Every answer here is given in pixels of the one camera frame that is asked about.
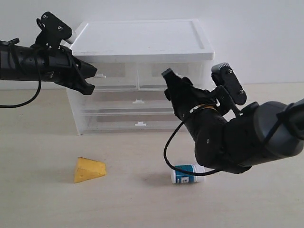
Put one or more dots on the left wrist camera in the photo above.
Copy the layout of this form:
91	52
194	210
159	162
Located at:
53	31

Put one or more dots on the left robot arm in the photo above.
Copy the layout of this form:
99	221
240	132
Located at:
18	63

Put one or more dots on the white plastic drawer cabinet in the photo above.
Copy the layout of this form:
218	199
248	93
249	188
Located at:
143	41

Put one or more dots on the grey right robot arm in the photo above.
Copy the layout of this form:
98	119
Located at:
230	135

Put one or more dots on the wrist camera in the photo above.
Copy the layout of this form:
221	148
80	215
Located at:
223	75
53	31

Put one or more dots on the wide clear drawer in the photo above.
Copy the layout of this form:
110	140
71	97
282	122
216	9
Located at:
129	121
125	99

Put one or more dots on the white blue pill bottle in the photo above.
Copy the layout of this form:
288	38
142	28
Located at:
178	177

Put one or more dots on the middle wide clear drawer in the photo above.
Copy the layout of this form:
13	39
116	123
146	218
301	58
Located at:
125	99

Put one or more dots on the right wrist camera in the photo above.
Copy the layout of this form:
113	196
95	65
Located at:
223	75

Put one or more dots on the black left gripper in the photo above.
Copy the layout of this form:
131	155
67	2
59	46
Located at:
66	69

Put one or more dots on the yellow cheese wedge toy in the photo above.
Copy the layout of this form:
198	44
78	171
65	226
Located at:
87	169

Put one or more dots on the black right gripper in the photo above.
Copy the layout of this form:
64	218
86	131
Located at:
192	106

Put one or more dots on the bottom wide clear drawer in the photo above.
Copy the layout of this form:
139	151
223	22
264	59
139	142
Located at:
129	121

